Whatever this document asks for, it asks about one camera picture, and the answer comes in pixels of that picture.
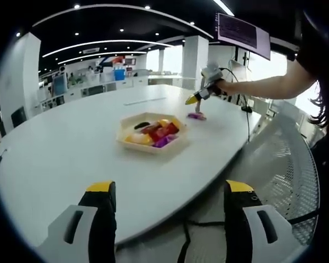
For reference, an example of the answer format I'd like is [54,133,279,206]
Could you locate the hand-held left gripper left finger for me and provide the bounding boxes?
[37,180,118,263]

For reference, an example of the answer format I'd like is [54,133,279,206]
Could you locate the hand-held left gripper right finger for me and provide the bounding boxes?
[223,179,300,263]

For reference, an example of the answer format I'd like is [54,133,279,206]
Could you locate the purple toy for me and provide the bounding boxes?
[187,110,208,122]

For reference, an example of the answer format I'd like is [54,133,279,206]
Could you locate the red food packet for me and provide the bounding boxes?
[147,123,180,141]

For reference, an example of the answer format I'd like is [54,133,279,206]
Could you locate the purple food packet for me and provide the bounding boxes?
[152,136,174,149]

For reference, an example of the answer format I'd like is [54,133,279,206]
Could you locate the yellow bread food packet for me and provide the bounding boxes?
[124,131,152,145]

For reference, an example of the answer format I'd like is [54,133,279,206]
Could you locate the hexagonal wooden container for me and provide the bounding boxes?
[116,111,190,156]

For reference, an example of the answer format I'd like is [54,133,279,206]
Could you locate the person's right hand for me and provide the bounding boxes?
[214,78,237,97]

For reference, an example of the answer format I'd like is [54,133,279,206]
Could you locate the white pillar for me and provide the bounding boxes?
[0,32,42,129]
[181,35,210,90]

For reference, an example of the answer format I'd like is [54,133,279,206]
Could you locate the hanging monitor screen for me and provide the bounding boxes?
[214,12,272,61]

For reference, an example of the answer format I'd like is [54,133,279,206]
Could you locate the grey mesh chair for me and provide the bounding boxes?
[227,102,322,247]

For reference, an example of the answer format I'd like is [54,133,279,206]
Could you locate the blue bin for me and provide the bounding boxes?
[113,68,126,82]

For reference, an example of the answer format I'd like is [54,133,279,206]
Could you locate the white counter cabinets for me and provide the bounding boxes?
[37,75,195,110]

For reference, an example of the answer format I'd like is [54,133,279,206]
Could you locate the person's dark hair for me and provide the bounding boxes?
[308,79,329,130]

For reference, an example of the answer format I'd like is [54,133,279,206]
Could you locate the pale blue display cabinet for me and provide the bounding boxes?
[52,74,68,95]

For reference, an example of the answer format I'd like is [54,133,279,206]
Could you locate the black cable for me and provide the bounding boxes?
[220,67,253,144]

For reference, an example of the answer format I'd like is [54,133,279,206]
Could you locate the red wall sign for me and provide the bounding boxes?
[99,54,138,67]

